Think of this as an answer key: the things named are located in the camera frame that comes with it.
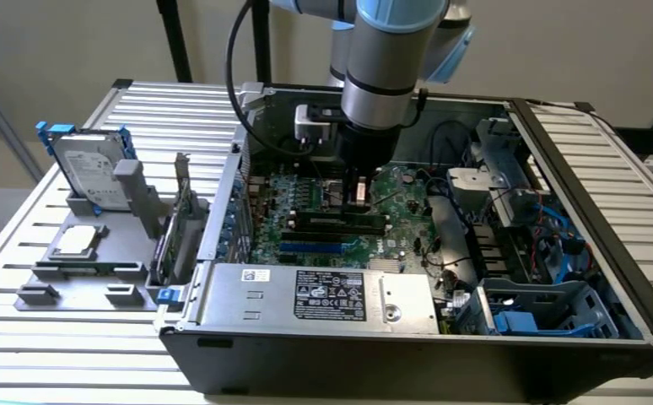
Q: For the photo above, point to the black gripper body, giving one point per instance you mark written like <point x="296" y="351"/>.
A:
<point x="368" y="145"/>

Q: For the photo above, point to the green RAM stick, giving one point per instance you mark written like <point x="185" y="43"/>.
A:
<point x="364" y="218"/>

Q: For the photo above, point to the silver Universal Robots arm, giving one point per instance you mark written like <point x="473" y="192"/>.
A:
<point x="383" y="55"/>

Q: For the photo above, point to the black RAM slot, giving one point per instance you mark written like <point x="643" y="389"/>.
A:
<point x="334" y="232"/>

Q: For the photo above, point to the blue expansion slot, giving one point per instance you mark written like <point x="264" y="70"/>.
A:
<point x="316" y="246"/>

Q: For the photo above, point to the silver CPU socket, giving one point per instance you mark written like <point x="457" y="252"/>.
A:
<point x="329" y="190"/>

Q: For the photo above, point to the green motherboard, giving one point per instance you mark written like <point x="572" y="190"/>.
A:
<point x="338" y="223"/>

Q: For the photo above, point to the black open PC case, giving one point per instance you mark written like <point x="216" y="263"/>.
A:
<point x="417" y="253"/>

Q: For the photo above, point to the silver drive cage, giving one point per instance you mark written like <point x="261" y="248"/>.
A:
<point x="501" y="169"/>

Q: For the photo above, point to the silver power supply unit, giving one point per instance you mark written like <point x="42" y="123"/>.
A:
<point x="316" y="295"/>

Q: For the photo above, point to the green graphics card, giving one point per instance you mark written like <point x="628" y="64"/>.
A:
<point x="177" y="228"/>

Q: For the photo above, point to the grey blue disk bay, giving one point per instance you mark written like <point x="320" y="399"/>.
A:
<point x="540" y="310"/>

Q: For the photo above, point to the grey parts rack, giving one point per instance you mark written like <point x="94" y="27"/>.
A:
<point x="107" y="261"/>

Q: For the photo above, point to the silver CPU chip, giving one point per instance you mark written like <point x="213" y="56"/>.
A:
<point x="78" y="239"/>

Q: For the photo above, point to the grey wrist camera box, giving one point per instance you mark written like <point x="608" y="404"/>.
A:
<point x="310" y="122"/>

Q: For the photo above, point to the black frame post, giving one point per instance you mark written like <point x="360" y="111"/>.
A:
<point x="262" y="42"/>
<point x="174" y="40"/>

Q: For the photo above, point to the silver hard disk blue bracket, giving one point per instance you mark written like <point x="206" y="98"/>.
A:
<point x="93" y="169"/>

